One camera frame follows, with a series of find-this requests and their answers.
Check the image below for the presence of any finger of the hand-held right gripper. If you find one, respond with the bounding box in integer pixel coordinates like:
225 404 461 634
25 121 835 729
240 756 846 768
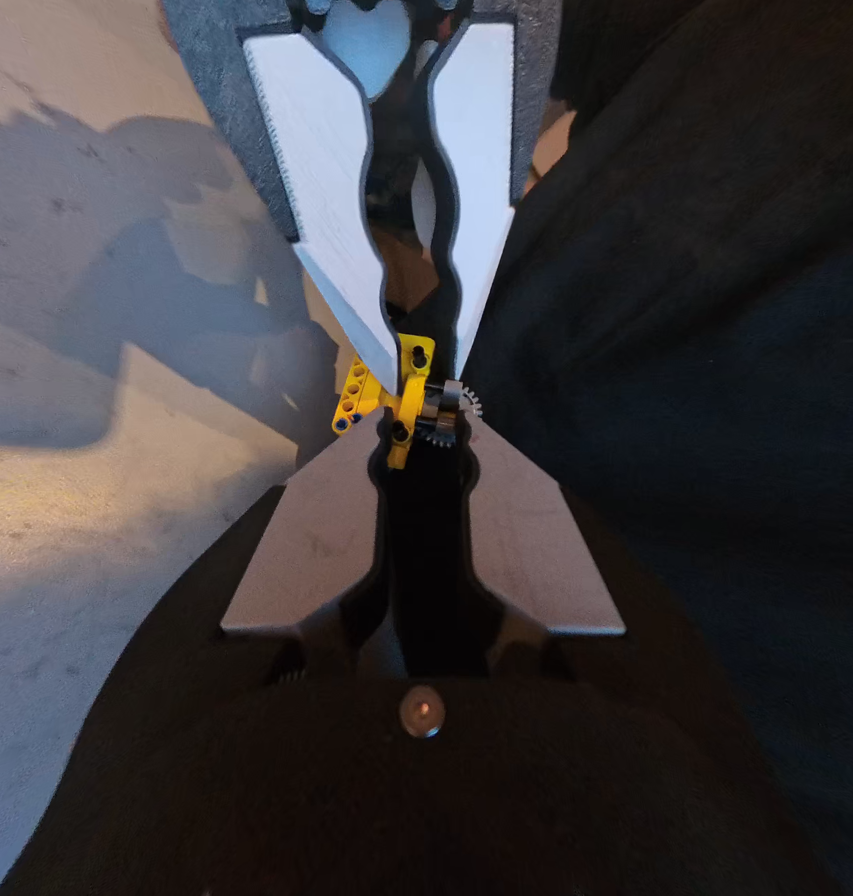
243 29 401 399
425 21 518 380

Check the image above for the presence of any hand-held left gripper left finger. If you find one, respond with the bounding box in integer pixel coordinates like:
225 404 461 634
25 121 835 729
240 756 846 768
219 408 387 634

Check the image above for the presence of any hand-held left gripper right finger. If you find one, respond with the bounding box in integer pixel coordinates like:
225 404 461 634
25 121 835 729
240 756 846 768
463 420 628 637

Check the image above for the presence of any yellow grey gear brick assembly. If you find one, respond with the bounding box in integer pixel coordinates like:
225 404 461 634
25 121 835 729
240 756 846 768
331 335 485 471

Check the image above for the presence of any grey desk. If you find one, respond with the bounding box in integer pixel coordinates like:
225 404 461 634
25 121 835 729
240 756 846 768
0 0 399 896

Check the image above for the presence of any person's dark clothing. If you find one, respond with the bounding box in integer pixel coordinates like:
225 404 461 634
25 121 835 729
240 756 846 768
461 0 853 896

